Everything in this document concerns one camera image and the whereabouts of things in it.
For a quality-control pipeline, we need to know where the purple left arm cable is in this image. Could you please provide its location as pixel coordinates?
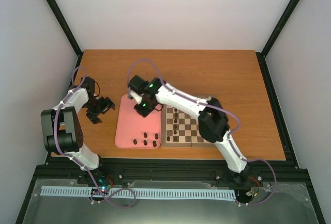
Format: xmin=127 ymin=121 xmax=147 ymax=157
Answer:
xmin=55 ymin=66 xmax=137 ymax=209

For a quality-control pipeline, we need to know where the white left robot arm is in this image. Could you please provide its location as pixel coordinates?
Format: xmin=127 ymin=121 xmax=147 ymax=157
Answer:
xmin=41 ymin=77 xmax=115 ymax=184

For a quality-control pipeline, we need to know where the light blue cable duct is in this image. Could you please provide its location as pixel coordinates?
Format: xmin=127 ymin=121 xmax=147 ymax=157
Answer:
xmin=40 ymin=186 xmax=236 ymax=201

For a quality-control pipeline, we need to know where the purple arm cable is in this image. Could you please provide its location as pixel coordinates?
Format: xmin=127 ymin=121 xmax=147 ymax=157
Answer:
xmin=55 ymin=66 xmax=137 ymax=209
xmin=127 ymin=58 xmax=277 ymax=206

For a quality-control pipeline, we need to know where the wooden chessboard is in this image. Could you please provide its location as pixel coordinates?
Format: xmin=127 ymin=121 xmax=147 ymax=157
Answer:
xmin=161 ymin=104 xmax=214 ymax=148

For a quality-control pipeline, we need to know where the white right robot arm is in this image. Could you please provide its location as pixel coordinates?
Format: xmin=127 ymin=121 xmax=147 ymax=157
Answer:
xmin=128 ymin=76 xmax=250 ymax=186

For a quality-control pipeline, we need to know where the black aluminium frame rail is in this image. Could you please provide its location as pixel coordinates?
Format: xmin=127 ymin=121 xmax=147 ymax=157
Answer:
xmin=33 ymin=157 xmax=310 ymax=184

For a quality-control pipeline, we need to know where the left controller circuit board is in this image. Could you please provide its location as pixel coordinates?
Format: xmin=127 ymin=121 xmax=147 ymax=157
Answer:
xmin=97 ymin=175 xmax=113 ymax=196

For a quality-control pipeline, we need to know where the pink plastic tray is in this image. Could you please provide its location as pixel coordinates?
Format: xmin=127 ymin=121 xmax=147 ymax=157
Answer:
xmin=115 ymin=94 xmax=161 ymax=149

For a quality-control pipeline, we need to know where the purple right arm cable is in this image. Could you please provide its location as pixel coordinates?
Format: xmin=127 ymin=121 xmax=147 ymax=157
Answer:
xmin=127 ymin=58 xmax=277 ymax=206

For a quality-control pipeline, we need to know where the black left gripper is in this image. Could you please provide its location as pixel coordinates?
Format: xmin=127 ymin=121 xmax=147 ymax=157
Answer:
xmin=83 ymin=96 xmax=115 ymax=125

